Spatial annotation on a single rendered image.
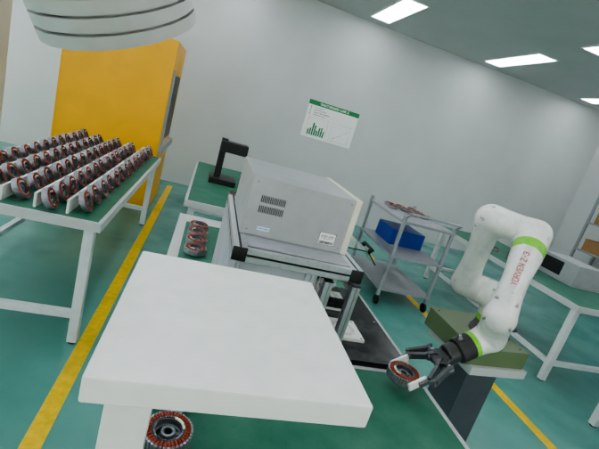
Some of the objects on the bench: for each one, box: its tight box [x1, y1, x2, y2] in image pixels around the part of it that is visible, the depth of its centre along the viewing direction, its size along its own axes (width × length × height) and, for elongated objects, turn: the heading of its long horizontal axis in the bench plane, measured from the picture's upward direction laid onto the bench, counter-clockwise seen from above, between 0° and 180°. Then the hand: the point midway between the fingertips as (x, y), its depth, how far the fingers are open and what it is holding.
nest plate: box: [329, 317, 365, 343], centre depth 163 cm, size 15×15×1 cm
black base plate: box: [314, 283, 400, 370], centre depth 174 cm, size 47×64×2 cm
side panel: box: [227, 257, 316, 285], centre depth 130 cm, size 28×3×32 cm, turn 55°
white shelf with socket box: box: [78, 251, 373, 449], centre depth 70 cm, size 35×37×46 cm
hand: (404, 373), depth 137 cm, fingers closed on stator, 11 cm apart
